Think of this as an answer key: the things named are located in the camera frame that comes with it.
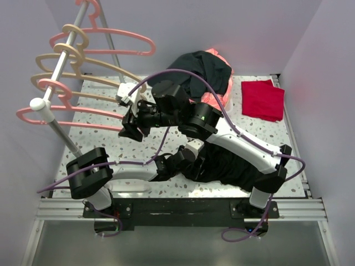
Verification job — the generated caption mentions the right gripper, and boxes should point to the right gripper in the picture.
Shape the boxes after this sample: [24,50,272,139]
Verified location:
[119,95,180,141]

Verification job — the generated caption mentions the black shorts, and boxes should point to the black shorts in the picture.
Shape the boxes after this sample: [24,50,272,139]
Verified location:
[182,142,263,192]

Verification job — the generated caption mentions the pink hanger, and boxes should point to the pink hanger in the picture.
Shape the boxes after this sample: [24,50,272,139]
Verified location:
[49,24,156,57]
[16,78,131,132]

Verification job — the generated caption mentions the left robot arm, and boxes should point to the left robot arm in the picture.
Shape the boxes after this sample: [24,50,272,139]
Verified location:
[66,141,204,217]

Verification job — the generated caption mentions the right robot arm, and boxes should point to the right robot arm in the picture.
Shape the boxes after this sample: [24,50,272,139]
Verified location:
[115,80,292,218]

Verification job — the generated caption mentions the lower beige hanger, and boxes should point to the lower beige hanger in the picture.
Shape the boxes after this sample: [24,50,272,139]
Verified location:
[30,43,123,104]

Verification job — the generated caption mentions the beige hanger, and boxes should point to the beige hanger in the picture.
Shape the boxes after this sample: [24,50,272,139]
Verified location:
[31,24,155,85]
[30,43,123,104]

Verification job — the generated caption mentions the upper beige hanger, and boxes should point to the upper beige hanger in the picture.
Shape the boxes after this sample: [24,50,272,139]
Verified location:
[31,24,155,85]

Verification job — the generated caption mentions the top pink hanger hook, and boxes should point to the top pink hanger hook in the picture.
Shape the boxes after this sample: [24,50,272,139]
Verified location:
[74,0,100,28]

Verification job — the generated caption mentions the metal clothes rack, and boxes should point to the metal clothes rack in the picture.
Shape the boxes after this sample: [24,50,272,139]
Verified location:
[29,0,152,193]

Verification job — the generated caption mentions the white plastic basket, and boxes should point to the white plastic basket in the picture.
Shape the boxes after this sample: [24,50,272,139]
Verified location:
[225,94,233,112]

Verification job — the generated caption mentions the pink garment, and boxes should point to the pink garment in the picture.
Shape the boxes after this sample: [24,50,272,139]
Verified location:
[201,48,234,110]

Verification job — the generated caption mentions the red folded cloth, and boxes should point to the red folded cloth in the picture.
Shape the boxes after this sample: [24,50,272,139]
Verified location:
[241,79,285,122]

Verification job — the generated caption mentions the dark teal garment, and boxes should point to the dark teal garment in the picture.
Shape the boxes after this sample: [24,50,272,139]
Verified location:
[148,51,232,101]

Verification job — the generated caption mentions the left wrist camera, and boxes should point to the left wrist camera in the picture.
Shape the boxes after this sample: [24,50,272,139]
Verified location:
[185,139,204,157]

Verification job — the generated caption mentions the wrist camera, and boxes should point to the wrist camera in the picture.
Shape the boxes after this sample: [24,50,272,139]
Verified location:
[115,83,146,117]
[185,139,204,157]

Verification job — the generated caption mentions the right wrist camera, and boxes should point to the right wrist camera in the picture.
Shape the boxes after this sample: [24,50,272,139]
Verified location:
[115,83,146,117]

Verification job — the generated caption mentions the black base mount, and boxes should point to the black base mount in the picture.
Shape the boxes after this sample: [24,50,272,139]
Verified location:
[83,198,280,233]

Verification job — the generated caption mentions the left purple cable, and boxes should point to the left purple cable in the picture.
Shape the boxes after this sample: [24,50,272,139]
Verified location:
[37,126,171,195]

